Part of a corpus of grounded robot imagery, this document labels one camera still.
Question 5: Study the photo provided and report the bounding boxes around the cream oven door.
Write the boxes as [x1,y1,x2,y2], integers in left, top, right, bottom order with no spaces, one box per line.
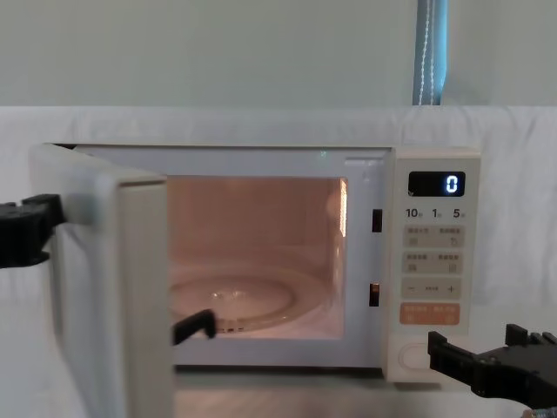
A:
[27,142,178,418]

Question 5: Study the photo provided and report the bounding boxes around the round glass oven plate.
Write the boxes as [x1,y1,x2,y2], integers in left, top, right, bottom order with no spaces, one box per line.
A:
[169,272,332,340]

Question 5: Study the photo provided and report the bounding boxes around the cream microwave oven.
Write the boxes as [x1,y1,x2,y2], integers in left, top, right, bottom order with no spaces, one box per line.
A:
[27,142,482,418]

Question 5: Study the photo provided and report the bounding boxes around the white curtain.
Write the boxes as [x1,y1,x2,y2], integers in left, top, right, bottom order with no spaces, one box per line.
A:
[0,0,557,108]

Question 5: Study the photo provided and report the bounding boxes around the grey striped post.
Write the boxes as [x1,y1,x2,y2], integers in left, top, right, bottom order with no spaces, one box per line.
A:
[410,0,450,107]

